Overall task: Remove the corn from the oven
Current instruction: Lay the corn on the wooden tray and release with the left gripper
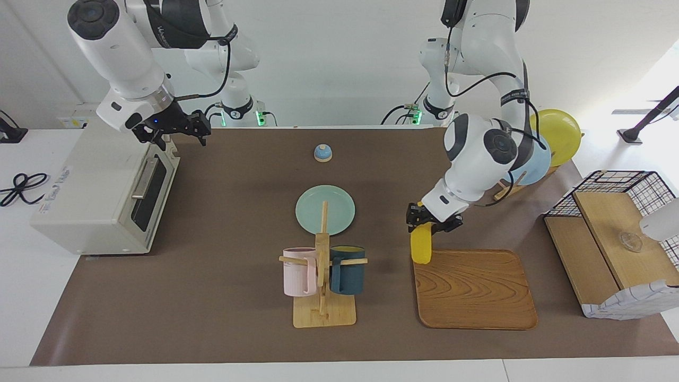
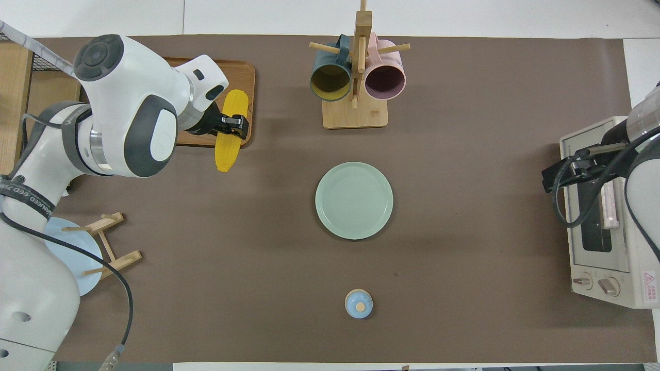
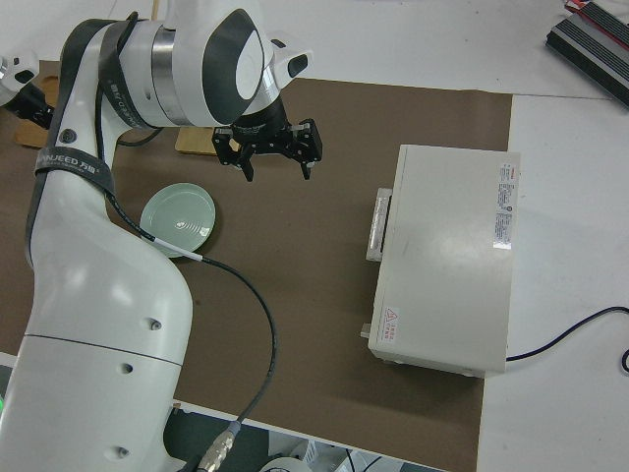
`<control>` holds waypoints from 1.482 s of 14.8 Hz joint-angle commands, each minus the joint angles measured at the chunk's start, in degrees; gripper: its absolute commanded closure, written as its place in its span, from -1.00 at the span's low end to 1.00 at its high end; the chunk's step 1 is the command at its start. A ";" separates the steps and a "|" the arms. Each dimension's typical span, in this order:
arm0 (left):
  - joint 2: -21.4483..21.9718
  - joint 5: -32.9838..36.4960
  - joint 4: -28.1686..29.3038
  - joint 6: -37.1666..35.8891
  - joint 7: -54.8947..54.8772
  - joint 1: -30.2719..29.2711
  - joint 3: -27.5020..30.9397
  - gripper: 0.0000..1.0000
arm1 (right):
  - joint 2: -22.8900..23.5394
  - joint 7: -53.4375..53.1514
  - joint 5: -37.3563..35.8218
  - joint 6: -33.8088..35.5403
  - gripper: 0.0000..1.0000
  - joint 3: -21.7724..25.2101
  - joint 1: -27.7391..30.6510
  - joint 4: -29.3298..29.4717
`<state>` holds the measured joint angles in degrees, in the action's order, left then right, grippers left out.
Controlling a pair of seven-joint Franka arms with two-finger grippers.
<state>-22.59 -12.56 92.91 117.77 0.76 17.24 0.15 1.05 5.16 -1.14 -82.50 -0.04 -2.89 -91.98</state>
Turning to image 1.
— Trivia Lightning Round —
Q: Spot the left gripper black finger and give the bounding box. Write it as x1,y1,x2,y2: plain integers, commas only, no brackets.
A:
406,203,425,234
438,216,465,236

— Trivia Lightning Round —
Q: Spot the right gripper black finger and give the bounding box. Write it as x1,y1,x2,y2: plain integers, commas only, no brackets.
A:
183,110,212,147
132,125,166,152

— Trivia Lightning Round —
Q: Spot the yellow corn cob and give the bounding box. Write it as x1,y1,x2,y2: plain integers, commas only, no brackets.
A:
411,202,433,265

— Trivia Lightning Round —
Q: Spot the light green plate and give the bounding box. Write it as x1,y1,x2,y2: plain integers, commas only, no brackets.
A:
295,185,356,237

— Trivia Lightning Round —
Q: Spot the white toaster oven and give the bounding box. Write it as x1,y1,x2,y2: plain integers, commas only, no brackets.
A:
30,118,181,255

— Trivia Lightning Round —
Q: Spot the wooden plate rack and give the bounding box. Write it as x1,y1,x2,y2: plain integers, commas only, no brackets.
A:
493,164,560,202

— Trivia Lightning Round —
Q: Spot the brown wooden tray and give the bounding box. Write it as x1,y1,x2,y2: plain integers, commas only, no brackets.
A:
412,248,538,331

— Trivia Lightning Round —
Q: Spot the dark blue mug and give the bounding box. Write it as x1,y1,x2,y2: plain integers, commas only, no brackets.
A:
329,245,366,296

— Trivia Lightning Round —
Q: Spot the brown table mat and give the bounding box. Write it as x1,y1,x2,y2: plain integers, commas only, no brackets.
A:
29,126,679,367

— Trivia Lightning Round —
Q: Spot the light blue plate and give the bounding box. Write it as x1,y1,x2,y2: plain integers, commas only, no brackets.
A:
509,141,553,186

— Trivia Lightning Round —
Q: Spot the pink mug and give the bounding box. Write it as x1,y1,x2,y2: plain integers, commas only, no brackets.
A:
282,247,319,297

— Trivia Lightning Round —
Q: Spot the wooden mug tree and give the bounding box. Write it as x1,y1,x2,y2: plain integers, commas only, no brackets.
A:
279,201,369,328

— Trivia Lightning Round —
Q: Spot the black desk device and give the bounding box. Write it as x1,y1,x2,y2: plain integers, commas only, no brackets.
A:
0,110,28,144

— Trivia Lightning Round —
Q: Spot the yellow plate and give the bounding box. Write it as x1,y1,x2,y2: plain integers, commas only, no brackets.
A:
529,109,582,168

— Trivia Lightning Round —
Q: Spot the wooden stepped shelf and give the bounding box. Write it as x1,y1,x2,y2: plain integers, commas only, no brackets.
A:
545,191,679,307

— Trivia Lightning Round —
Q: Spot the small clear glass dish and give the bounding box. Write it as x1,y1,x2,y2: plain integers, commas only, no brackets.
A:
618,232,643,253

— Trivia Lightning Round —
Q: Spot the wooden shelf box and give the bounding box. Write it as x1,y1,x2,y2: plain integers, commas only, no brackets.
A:
581,279,679,320

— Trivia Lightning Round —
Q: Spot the white rounded device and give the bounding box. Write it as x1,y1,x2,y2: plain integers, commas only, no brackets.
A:
639,198,679,242

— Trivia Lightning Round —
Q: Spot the black angled stand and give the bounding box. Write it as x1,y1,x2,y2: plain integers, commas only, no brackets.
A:
617,86,679,145

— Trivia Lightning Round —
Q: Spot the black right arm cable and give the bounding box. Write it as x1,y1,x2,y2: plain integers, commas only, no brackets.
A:
174,25,232,101

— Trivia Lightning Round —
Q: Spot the white wall box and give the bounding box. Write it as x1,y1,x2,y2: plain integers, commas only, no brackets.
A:
57,102,109,129

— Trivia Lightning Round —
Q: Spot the black arm base cable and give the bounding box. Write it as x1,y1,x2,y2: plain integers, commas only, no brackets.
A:
380,80,430,126

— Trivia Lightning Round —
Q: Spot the black looped cable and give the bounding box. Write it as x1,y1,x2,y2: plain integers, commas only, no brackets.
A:
0,172,51,207

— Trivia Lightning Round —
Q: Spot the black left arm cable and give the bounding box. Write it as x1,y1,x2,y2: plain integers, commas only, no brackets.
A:
443,27,548,209

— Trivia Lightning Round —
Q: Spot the black wire basket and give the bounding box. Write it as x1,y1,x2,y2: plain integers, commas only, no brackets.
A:
544,170,679,266

